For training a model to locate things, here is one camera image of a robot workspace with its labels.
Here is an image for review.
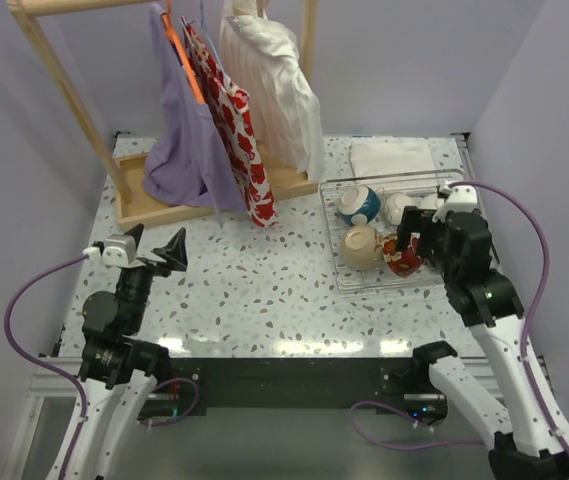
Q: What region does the wooden clothes rack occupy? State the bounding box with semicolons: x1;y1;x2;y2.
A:
8;1;322;230

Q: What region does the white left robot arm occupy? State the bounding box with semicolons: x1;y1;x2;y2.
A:
48;224;188;479

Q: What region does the red white floral garment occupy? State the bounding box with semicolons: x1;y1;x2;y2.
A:
180;17;278;227

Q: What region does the folded white cloth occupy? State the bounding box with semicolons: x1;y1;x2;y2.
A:
350;138;435;177

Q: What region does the metal wire dish rack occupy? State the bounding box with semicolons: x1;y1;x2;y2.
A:
319;168;471;293

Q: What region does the red floral bowl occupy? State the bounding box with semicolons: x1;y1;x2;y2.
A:
382;233;423;278

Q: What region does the beige ceramic bowl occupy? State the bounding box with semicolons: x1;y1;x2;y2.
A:
341;225;383;271

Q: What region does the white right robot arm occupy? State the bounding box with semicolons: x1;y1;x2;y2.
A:
397;207;569;479

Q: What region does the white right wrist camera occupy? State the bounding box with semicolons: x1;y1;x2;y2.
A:
432;182;479;223

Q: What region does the blue clothes hanger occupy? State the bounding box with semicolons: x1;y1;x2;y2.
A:
186;0;225;72

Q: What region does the orange clothes hanger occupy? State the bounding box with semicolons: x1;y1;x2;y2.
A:
161;0;205;104

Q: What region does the white ceramic bowl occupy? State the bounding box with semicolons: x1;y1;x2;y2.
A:
418;194;443;210

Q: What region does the purple hanging garment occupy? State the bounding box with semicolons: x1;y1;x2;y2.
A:
142;2;245;213

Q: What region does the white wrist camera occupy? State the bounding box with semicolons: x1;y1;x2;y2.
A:
83;234;137;268
432;182;479;223

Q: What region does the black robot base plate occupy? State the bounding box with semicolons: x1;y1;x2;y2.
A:
170;357;448;422

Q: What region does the white pleated garment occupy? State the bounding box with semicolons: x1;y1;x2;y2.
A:
219;1;325;182

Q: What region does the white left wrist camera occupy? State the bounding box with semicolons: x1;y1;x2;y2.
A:
83;234;137;268

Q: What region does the blue white dotted bowl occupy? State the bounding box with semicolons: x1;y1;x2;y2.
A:
337;185;381;226

